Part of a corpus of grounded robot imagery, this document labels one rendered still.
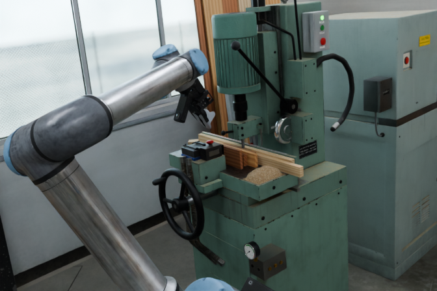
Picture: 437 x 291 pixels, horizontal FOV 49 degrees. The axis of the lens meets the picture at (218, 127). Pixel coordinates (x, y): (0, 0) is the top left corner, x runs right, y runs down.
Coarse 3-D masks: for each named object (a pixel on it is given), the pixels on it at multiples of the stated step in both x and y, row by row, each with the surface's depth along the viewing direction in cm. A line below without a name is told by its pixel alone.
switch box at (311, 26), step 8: (304, 16) 195; (312, 16) 192; (320, 16) 194; (328, 16) 197; (304, 24) 196; (312, 24) 192; (320, 24) 194; (328, 24) 198; (304, 32) 197; (312, 32) 193; (328, 32) 199; (304, 40) 198; (312, 40) 194; (320, 40) 196; (328, 40) 199; (304, 48) 198; (312, 48) 195; (328, 48) 200
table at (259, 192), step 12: (180, 156) 214; (228, 168) 194; (252, 168) 191; (180, 180) 197; (216, 180) 191; (228, 180) 187; (240, 180) 181; (276, 180) 179; (288, 180) 183; (204, 192) 186; (240, 192) 183; (252, 192) 177; (264, 192) 176; (276, 192) 180
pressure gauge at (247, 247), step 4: (248, 244) 175; (252, 244) 175; (256, 244) 176; (244, 248) 178; (248, 248) 176; (252, 248) 174; (256, 248) 175; (252, 252) 175; (256, 252) 174; (248, 256) 178; (252, 256) 176; (256, 256) 175; (256, 260) 178
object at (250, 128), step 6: (234, 120) 200; (246, 120) 198; (252, 120) 198; (258, 120) 200; (228, 126) 198; (234, 126) 195; (240, 126) 194; (246, 126) 196; (252, 126) 199; (234, 132) 196; (240, 132) 195; (246, 132) 197; (252, 132) 199; (258, 132) 201; (234, 138) 197; (240, 138) 195
